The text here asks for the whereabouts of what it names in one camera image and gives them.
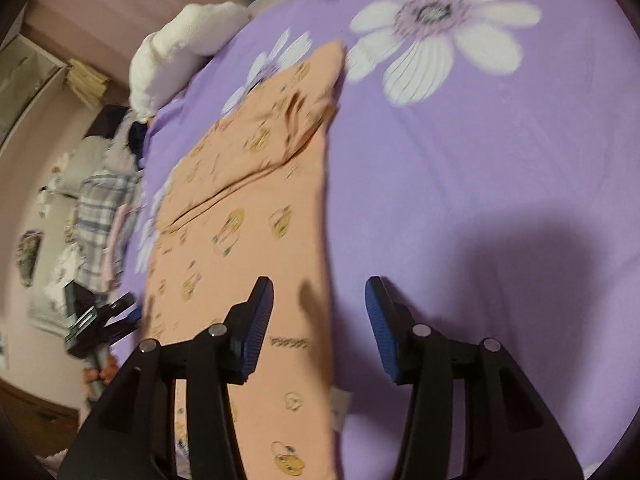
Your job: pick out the purple floral bedsheet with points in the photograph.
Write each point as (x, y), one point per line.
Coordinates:
(475, 185)

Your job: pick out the basket of cloths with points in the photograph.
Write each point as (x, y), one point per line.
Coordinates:
(30, 255)

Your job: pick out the grey plaid garment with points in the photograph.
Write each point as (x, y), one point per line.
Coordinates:
(100, 210)

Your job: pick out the dark brown cloth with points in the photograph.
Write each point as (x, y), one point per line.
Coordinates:
(110, 120)

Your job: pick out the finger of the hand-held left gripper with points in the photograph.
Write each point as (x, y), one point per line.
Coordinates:
(122, 327)
(122, 304)

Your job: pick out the dark navy cloth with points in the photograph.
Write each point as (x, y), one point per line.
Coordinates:
(137, 142)

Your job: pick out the white wall shelf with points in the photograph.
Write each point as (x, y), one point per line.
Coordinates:
(30, 85)

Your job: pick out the grey pillow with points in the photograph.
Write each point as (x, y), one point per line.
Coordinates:
(85, 160)
(119, 155)

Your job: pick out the light small plush toy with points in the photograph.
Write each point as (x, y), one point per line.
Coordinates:
(61, 165)

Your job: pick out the pink pleated curtain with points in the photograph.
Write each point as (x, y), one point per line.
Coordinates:
(100, 10)

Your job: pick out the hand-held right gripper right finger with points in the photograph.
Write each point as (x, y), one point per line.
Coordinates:
(382, 330)

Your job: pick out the orange printed baby garment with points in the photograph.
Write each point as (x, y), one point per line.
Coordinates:
(240, 185)

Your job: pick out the pale pink cloth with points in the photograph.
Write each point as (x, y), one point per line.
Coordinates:
(120, 230)

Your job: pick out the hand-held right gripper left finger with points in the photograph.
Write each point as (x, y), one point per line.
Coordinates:
(257, 325)

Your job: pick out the black and white plush toy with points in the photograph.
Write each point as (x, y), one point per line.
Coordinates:
(46, 200)

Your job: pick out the beige fringed cloth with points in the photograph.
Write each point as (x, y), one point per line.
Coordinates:
(87, 82)

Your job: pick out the brown wooden bed frame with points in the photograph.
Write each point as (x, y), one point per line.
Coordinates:
(35, 415)

